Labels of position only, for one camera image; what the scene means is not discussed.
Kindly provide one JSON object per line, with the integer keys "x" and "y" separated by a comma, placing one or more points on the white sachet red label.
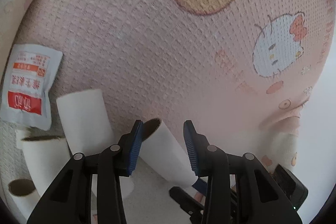
{"x": 29, "y": 82}

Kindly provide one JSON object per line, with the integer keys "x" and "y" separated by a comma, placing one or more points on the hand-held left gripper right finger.
{"x": 191, "y": 153}

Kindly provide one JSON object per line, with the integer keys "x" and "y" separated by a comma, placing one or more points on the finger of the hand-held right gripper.
{"x": 183, "y": 197}

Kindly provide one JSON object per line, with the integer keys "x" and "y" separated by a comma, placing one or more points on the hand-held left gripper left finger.
{"x": 135, "y": 150}

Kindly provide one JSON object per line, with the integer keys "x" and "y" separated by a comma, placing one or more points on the pink cartoon printed blanket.
{"x": 131, "y": 29}

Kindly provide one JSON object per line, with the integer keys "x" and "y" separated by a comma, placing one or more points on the pile of white tubes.
{"x": 84, "y": 119}

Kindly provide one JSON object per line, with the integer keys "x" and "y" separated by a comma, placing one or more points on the white cardboard tube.
{"x": 168, "y": 155}

